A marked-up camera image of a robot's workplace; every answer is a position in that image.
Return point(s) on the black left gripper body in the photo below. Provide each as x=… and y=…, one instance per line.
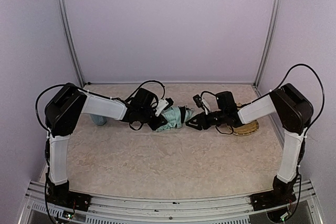
x=156, y=122

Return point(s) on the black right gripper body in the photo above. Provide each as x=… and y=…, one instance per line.
x=205, y=120

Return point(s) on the mint green black umbrella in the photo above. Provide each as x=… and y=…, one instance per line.
x=176, y=116

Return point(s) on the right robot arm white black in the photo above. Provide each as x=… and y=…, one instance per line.
x=293, y=111

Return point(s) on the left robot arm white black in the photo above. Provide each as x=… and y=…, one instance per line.
x=64, y=110

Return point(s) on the woven bamboo tray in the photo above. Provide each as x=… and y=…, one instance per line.
x=246, y=128

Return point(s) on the white blue enamel pitcher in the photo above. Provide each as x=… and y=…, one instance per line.
x=98, y=120

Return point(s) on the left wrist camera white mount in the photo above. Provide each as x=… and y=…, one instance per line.
x=162, y=105

